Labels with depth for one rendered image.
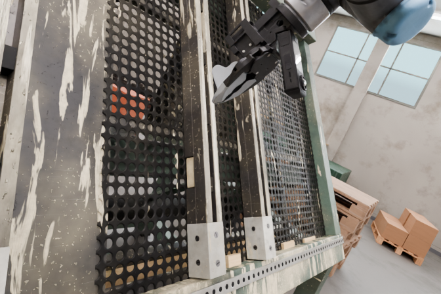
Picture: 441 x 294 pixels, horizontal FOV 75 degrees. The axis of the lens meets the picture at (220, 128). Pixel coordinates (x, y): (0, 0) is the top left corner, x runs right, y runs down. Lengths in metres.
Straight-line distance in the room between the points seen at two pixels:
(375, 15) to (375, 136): 7.28
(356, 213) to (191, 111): 2.46
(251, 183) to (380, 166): 6.81
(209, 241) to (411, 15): 0.59
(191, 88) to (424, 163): 7.14
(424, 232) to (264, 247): 5.27
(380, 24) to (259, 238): 0.70
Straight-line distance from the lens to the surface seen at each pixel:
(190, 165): 0.79
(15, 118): 0.53
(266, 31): 0.55
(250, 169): 0.97
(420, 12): 0.47
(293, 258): 1.16
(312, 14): 0.53
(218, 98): 0.55
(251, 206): 0.97
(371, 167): 7.70
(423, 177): 7.73
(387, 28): 0.46
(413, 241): 6.12
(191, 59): 0.87
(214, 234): 0.76
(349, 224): 3.10
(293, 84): 0.49
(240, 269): 0.89
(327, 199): 1.62
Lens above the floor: 1.34
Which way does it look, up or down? 7 degrees down
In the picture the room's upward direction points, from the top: 24 degrees clockwise
